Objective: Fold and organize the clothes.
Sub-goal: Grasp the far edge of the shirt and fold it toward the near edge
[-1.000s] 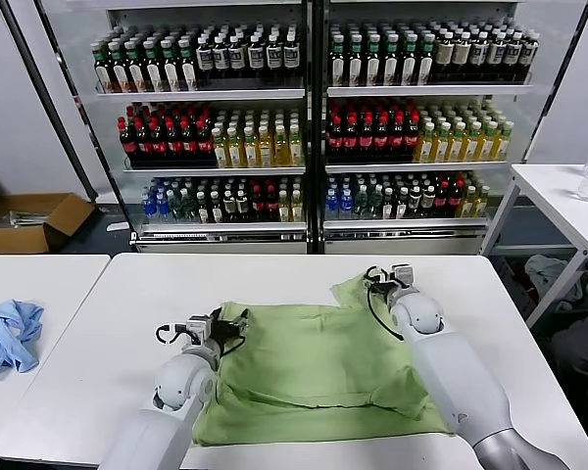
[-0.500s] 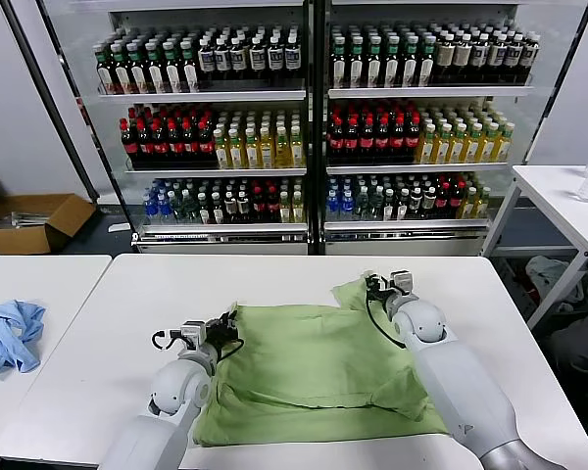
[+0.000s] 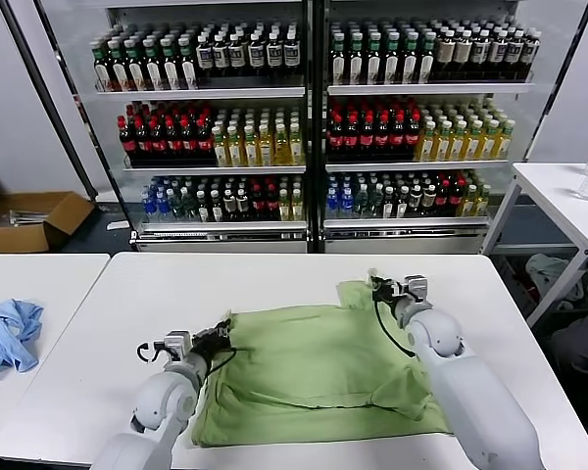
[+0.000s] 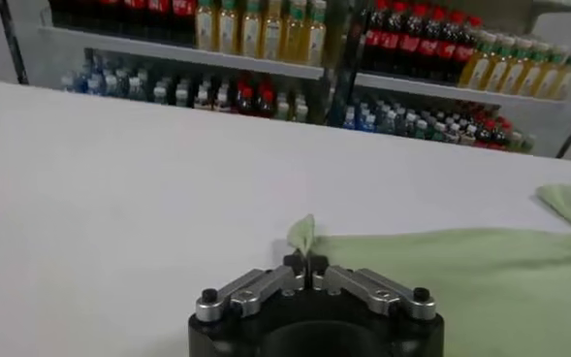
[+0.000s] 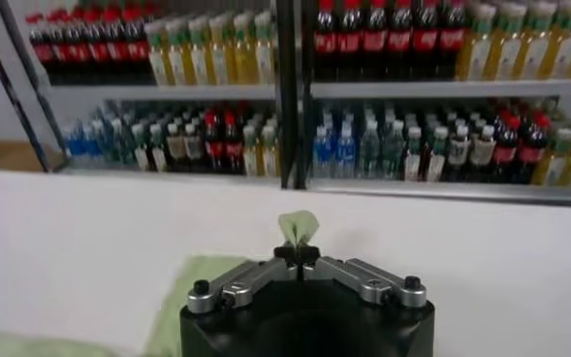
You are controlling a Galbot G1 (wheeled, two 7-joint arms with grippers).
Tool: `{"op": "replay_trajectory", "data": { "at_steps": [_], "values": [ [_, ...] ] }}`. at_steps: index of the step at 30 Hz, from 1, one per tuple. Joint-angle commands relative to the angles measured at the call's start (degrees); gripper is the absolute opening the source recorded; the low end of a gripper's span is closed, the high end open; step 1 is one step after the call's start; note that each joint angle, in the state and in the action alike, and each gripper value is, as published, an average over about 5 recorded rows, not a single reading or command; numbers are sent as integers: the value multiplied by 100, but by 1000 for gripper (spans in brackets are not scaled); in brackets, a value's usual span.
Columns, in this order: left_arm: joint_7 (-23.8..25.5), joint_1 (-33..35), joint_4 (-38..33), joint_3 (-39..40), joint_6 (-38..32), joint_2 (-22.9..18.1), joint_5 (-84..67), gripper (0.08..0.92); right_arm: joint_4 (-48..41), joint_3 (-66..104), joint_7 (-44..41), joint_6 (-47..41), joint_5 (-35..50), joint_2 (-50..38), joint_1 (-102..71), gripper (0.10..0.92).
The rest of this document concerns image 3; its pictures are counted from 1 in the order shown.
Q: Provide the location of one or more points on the crumpled light blue garment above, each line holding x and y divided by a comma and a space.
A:
0, 343

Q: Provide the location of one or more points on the black-framed glass cabinet door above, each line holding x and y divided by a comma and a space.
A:
61, 98
553, 49

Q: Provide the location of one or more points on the small dark bottle white label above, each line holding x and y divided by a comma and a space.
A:
401, 208
217, 210
203, 210
388, 208

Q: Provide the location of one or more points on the white side table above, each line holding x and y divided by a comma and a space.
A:
549, 186

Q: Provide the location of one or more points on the white-cap tan-label dark bottle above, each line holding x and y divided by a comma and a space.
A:
443, 56
460, 55

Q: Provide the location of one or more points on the small white flat object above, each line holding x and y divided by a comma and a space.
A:
117, 226

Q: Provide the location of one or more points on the white-cap blue-label dark bottle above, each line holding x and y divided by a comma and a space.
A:
255, 58
220, 59
273, 58
512, 53
290, 58
205, 60
530, 53
477, 54
236, 59
495, 54

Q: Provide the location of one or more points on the silver metal parts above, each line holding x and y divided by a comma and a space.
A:
27, 218

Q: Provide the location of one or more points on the open cardboard box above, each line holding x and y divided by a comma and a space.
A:
63, 215

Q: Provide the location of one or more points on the small clear green bottle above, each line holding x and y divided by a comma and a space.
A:
375, 203
360, 203
189, 208
176, 208

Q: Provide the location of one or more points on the yellow tea bottle white label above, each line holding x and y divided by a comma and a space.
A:
280, 152
250, 152
234, 152
265, 152
219, 152
296, 152

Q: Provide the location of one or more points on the white beverage display cabinet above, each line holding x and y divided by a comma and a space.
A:
421, 89
215, 92

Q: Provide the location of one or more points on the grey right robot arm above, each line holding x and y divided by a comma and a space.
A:
460, 382

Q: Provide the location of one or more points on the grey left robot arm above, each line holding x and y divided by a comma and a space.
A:
161, 401

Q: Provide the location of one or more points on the light green polo shirt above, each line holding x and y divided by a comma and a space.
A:
313, 357

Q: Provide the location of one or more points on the yellow juice bottle green cap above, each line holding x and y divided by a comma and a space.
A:
442, 147
457, 147
504, 144
473, 146
425, 147
489, 146

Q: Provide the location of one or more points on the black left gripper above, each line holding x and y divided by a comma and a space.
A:
208, 342

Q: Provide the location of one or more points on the grey crumpled cloth pile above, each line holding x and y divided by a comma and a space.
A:
544, 274

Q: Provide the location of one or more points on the small yellow drink bottle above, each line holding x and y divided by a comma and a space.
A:
481, 204
284, 208
468, 205
298, 208

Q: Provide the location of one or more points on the small red-cap cola bottle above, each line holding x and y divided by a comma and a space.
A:
258, 205
272, 205
441, 201
455, 200

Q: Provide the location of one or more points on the small dark bottle tan label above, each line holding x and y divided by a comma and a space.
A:
427, 198
243, 205
414, 198
230, 205

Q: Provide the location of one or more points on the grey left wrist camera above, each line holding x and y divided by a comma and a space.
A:
176, 343

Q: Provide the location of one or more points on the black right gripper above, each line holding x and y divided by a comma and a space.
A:
389, 291

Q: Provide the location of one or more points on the green-cap dark tea bottle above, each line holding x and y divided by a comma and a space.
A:
391, 66
136, 73
189, 73
103, 73
154, 73
338, 66
355, 66
120, 73
172, 73
372, 66
425, 66
408, 66

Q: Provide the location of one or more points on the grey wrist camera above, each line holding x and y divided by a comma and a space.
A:
415, 286
176, 343

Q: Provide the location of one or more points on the dark clothed person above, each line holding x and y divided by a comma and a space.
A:
583, 362

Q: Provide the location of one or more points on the small blue drink bottle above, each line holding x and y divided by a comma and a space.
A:
150, 208
346, 205
331, 205
163, 208

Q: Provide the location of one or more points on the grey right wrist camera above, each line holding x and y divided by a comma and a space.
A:
415, 286

